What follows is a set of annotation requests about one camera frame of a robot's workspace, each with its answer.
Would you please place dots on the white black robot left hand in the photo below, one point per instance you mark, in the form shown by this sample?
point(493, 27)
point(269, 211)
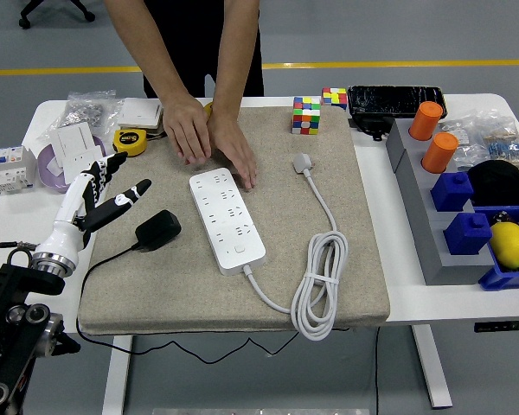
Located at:
point(65, 216)

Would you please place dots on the person's right hand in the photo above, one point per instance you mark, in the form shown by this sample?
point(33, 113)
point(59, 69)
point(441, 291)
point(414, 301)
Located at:
point(186, 129)

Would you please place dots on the person's left hand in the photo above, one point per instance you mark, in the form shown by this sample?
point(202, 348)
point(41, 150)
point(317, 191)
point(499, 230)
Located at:
point(233, 147)

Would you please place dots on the white power strip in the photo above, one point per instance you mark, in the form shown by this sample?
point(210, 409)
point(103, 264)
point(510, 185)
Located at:
point(225, 216)

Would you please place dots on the black plug adapter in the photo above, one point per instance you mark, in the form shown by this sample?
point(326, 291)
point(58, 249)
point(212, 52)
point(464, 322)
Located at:
point(158, 229)

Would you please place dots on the person's right forearm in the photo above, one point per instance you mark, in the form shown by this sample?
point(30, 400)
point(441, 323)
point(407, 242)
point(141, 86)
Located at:
point(147, 52)

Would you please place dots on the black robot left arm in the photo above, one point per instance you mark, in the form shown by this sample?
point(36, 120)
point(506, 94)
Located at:
point(8, 281)

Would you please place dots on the person's left forearm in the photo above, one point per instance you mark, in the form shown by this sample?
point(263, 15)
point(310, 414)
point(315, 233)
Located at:
point(235, 56)

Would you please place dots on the yellow tape measure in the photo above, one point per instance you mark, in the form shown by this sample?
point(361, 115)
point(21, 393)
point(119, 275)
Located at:
point(208, 109)
point(130, 142)

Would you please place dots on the purple bowl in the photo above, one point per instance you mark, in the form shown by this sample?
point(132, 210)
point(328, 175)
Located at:
point(52, 183)

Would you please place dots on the grey-brown mat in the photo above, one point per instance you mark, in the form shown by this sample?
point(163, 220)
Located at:
point(277, 129)

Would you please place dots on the white paper slip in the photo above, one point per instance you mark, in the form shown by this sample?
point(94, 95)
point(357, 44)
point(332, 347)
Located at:
point(54, 166)

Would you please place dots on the white circuit breaker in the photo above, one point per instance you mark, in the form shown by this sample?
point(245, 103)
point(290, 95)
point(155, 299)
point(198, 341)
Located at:
point(10, 168)

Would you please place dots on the large Rubik's cube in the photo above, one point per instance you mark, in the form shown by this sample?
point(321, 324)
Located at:
point(305, 114)

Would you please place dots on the person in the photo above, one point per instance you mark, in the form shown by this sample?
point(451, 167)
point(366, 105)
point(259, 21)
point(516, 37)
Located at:
point(190, 43)

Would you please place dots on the clear bag of metal screws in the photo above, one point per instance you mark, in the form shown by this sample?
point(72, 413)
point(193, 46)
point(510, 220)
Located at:
point(86, 110)

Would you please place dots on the small Rubik's cube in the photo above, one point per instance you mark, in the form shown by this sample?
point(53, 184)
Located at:
point(334, 97)

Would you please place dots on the black wrapped box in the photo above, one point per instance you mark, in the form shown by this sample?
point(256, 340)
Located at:
point(395, 101)

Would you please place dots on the black office chair base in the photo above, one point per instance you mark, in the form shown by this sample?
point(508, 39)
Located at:
point(56, 10)

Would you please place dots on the orange cylinder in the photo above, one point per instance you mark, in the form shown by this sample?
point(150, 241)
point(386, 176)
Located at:
point(439, 153)
point(424, 121)

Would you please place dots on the grey block holder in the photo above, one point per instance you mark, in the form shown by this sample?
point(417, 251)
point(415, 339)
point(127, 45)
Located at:
point(432, 225)

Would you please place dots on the blue block with knob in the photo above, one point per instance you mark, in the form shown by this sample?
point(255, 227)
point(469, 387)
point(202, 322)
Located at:
point(467, 235)
point(452, 192)

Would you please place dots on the clear bag of small parts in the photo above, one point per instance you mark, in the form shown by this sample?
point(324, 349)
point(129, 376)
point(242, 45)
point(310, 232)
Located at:
point(463, 134)

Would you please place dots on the black cloth bundle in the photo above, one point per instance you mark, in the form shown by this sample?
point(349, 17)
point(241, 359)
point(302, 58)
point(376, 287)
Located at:
point(501, 183)

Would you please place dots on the bag of blue-white components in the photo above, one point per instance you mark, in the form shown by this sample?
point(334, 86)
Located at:
point(508, 149)

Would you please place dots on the yellow lemon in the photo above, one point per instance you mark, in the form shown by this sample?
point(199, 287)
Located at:
point(510, 244)

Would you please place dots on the blue plastic bin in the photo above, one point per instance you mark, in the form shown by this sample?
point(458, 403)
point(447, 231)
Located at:
point(506, 279)

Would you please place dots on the black table control panel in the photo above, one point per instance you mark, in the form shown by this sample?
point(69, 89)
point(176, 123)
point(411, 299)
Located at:
point(504, 326)

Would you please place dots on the white wall switch panel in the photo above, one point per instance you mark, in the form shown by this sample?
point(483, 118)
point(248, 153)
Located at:
point(140, 113)

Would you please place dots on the white wall socket panel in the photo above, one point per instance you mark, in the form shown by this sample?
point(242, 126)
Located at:
point(75, 166)

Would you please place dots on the white blank switch panel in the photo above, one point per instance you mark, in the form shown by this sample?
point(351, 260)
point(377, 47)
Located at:
point(73, 140)

